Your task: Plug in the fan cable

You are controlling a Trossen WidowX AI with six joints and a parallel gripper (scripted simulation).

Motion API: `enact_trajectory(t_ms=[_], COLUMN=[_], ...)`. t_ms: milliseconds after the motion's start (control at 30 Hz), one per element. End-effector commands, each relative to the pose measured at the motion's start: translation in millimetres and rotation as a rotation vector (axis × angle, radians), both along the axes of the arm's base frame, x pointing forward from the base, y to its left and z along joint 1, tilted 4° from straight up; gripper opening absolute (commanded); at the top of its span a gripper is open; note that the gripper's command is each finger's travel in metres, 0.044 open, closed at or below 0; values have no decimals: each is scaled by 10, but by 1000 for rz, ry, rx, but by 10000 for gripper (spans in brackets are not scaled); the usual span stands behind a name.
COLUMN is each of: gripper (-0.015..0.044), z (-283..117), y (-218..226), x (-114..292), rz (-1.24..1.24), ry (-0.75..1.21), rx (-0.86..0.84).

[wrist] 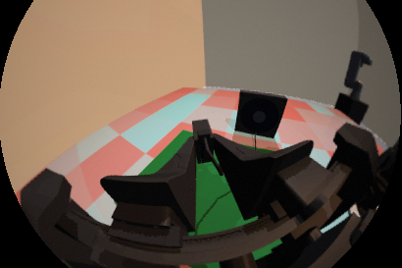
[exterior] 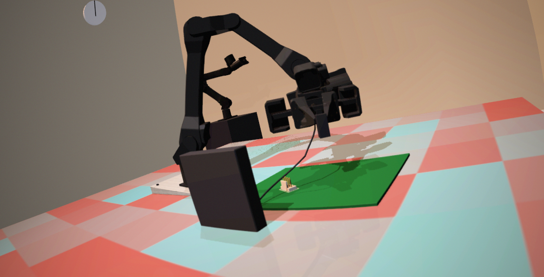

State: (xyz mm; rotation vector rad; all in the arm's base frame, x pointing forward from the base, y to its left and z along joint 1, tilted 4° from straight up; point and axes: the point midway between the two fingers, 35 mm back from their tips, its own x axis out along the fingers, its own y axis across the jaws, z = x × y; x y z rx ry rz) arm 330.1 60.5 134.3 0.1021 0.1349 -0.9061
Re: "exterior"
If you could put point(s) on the green circuit board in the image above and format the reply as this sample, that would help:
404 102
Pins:
348 184

